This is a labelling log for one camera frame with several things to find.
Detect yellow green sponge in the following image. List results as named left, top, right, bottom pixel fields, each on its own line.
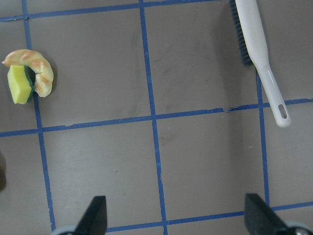
left=7, top=65, right=34, bottom=104

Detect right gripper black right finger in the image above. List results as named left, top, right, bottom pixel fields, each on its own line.
left=245, top=193, right=289, bottom=235

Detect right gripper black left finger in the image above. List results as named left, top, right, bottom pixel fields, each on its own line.
left=73, top=196, right=107, bottom=235

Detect toy croissant bread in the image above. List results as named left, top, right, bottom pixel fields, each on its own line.
left=1, top=49, right=54, bottom=97

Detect white hand brush dark bristles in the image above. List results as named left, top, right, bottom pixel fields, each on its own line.
left=229, top=0, right=291, bottom=128

